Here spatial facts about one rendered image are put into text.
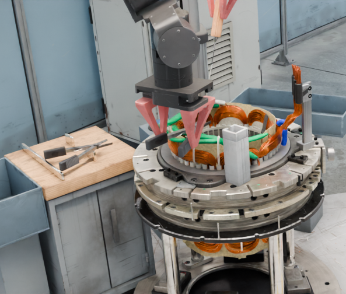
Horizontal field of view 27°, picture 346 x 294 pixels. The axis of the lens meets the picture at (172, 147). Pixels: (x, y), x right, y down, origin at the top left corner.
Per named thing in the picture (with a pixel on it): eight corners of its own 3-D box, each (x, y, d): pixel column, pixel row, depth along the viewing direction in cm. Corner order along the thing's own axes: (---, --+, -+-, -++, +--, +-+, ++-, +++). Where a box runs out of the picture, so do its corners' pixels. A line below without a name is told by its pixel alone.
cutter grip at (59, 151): (45, 160, 132) (43, 151, 132) (44, 158, 133) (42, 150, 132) (66, 155, 133) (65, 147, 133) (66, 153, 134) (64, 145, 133)
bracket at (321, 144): (314, 174, 124) (314, 146, 122) (311, 164, 128) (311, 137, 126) (325, 173, 124) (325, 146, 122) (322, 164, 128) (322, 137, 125)
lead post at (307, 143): (315, 147, 123) (314, 81, 118) (303, 151, 122) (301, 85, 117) (308, 143, 124) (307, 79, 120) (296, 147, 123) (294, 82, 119)
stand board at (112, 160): (46, 201, 126) (44, 189, 125) (6, 166, 141) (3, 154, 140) (145, 165, 135) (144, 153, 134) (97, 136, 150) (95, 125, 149)
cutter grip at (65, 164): (62, 171, 127) (60, 163, 126) (59, 170, 128) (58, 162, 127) (79, 163, 130) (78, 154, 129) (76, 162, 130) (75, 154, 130)
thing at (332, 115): (357, 218, 161) (359, 97, 149) (342, 242, 153) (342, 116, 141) (253, 200, 173) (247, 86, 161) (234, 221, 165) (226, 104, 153)
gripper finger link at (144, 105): (175, 154, 109) (171, 95, 105) (137, 146, 113) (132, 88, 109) (200, 138, 114) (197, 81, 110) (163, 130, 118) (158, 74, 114)
